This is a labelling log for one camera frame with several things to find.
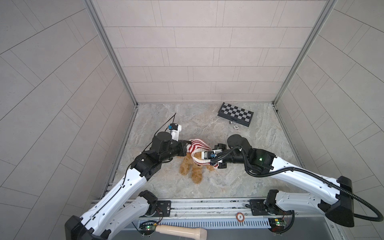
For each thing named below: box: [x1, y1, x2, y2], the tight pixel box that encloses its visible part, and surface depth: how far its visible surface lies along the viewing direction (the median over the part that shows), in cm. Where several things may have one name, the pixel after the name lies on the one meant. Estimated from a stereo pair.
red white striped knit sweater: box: [186, 139, 219, 168], surface depth 66 cm
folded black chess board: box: [217, 102, 254, 127], surface depth 108 cm
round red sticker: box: [236, 212, 245, 223], surface depth 71 cm
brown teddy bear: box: [179, 152, 215, 184], surface depth 80 cm
